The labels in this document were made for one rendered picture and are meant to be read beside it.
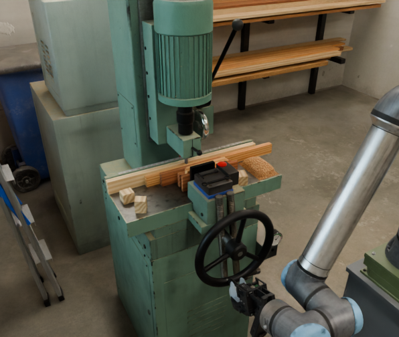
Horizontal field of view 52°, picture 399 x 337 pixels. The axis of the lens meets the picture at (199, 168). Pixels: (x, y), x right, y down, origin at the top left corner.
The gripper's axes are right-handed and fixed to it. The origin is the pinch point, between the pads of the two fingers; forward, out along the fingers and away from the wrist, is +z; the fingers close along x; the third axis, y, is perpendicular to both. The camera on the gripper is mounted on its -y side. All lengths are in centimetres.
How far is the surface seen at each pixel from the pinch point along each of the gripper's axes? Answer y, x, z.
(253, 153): 34, -33, 29
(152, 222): 23.2, 16.5, 16.9
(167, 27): 81, 4, 9
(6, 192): 30, 56, 86
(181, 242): 11.9, 6.4, 20.9
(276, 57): 72, -194, 215
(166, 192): 29.3, 7.3, 24.6
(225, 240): 14.5, -2.9, 5.6
